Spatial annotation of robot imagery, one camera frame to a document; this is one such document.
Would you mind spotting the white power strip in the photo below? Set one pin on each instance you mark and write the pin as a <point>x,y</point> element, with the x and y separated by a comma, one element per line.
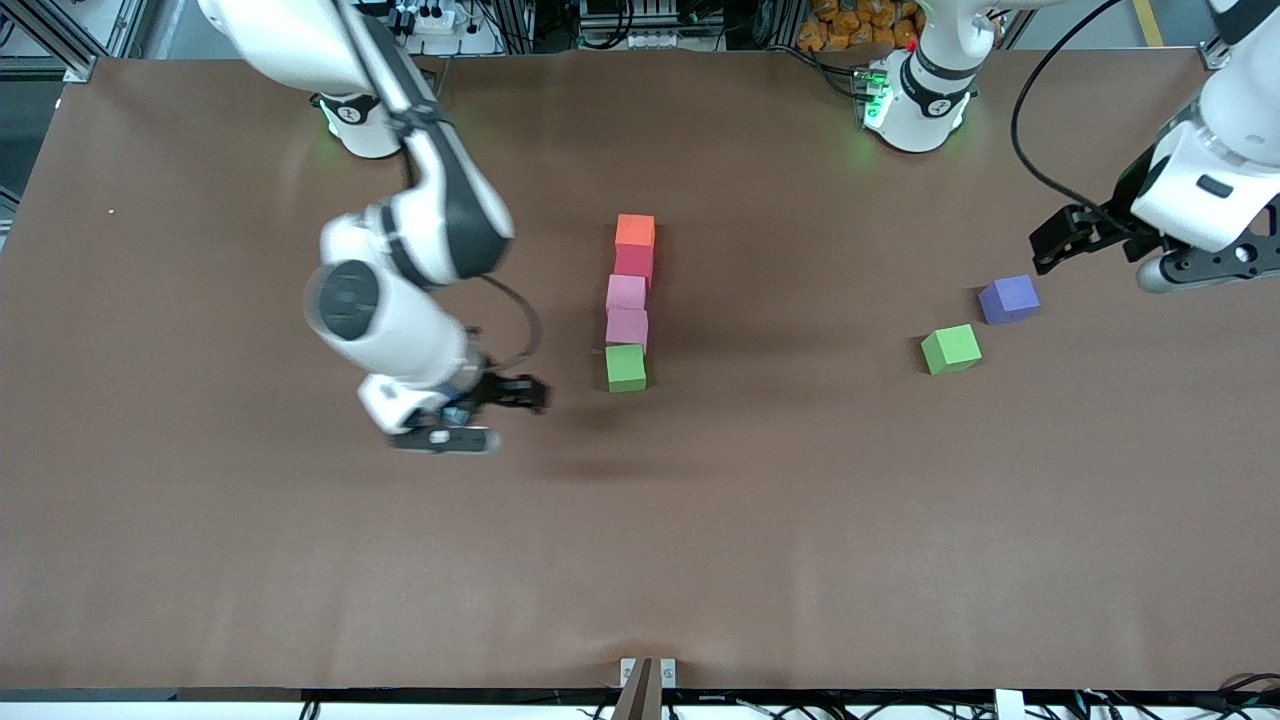
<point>435,18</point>

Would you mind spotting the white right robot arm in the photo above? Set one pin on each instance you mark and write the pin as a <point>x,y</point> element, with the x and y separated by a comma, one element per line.
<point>400,330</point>

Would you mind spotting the orange foam cube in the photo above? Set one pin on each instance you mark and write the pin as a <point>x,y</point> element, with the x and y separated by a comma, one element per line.
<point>635,231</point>

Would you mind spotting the red foam cube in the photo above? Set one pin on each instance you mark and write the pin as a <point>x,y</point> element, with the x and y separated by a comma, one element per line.
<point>634,266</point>

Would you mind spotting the white tag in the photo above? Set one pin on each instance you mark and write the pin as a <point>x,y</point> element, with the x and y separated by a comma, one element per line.
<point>1010,705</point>

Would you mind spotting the white connector strip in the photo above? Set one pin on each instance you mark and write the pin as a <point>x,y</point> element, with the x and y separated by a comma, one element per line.
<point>632,40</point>

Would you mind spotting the pink foam cube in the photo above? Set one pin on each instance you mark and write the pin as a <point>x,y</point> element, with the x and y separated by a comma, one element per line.
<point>625,293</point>
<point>627,328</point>

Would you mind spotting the small metal edge bracket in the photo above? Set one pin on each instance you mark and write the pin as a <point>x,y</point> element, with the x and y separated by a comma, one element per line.
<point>627,672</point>

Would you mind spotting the bag of orange items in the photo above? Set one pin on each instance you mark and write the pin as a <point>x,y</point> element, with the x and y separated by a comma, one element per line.
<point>850,25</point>

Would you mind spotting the blue foam cube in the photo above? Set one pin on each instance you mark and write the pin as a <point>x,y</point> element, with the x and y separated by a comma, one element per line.
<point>457,413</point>

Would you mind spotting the silver aluminium frame profile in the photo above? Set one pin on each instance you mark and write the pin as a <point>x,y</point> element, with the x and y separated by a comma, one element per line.
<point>78,72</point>
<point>1217,56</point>

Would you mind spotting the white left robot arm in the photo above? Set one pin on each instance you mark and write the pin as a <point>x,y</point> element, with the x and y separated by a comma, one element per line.
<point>1230,120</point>

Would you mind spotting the purple foam cube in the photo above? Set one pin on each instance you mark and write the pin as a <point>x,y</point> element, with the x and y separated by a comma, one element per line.
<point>1008,300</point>

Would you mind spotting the green foam cube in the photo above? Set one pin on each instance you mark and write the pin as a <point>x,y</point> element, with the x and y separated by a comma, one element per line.
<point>950,350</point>
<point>626,368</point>

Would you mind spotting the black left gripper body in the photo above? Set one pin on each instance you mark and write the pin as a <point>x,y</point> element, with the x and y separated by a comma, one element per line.
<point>1117,226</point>

